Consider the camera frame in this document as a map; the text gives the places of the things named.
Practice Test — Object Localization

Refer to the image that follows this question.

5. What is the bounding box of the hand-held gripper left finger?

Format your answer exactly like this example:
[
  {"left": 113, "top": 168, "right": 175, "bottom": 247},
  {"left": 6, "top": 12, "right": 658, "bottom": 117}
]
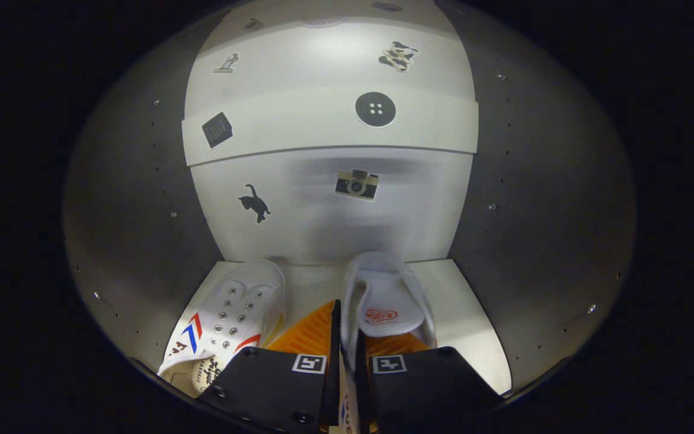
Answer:
[{"left": 202, "top": 300, "right": 342, "bottom": 434}]

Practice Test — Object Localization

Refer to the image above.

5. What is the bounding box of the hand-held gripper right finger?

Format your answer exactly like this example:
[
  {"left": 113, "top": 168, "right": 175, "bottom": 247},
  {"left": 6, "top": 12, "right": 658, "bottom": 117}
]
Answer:
[{"left": 356, "top": 332, "right": 504, "bottom": 434}]

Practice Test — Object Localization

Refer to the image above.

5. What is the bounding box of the dark grey shoe cabinet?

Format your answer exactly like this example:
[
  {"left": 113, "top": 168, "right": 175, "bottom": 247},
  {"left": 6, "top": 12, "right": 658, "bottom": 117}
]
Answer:
[{"left": 63, "top": 0, "right": 637, "bottom": 398}]

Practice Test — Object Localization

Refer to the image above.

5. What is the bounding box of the white shoe with striped side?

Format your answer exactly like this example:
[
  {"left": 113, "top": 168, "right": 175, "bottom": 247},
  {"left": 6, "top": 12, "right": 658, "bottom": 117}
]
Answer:
[{"left": 157, "top": 259, "right": 288, "bottom": 398}]

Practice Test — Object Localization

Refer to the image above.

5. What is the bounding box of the white shoe with red logo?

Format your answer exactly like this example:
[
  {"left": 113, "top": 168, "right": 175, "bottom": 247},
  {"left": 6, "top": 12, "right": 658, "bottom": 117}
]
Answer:
[{"left": 338, "top": 251, "right": 438, "bottom": 434}]

